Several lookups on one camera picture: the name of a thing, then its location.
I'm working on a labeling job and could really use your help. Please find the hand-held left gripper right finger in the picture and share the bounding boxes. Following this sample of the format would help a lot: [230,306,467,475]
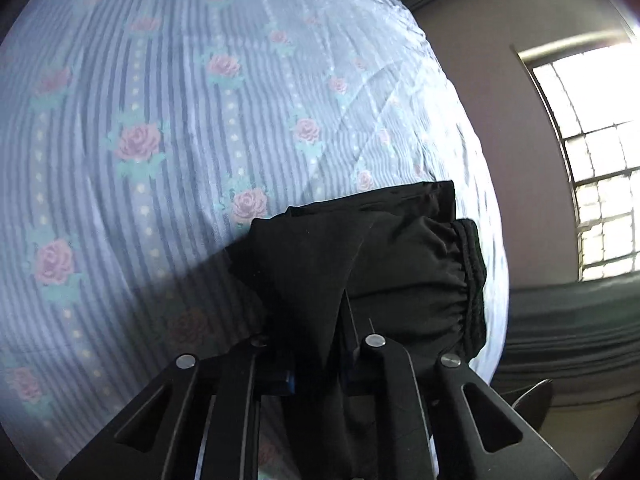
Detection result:
[344,332,581,480]

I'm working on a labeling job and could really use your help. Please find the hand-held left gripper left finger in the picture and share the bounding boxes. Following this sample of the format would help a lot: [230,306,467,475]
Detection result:
[56,335,297,480]

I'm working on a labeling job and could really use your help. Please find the black pants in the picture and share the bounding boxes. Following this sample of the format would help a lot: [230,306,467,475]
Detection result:
[226,180,488,480]

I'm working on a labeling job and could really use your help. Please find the blue floral bed sheet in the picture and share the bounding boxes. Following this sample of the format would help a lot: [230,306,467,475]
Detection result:
[0,0,511,480]

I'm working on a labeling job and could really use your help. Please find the barred window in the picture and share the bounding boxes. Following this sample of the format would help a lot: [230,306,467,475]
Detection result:
[510,30,640,283]

